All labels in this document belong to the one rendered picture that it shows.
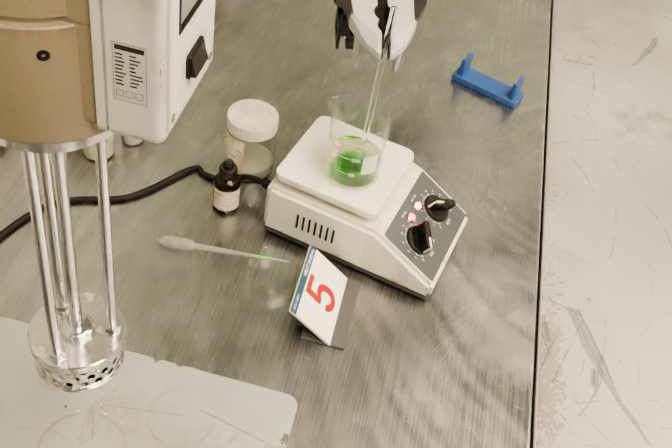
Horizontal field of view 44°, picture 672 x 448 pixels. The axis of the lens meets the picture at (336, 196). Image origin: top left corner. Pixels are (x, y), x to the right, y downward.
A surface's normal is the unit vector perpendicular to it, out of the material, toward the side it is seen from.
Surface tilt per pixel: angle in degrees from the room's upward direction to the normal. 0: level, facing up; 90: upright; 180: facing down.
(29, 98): 90
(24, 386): 1
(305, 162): 0
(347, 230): 90
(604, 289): 0
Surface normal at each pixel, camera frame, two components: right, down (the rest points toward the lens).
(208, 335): 0.15, -0.71
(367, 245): -0.41, 0.59
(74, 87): 0.50, 0.65
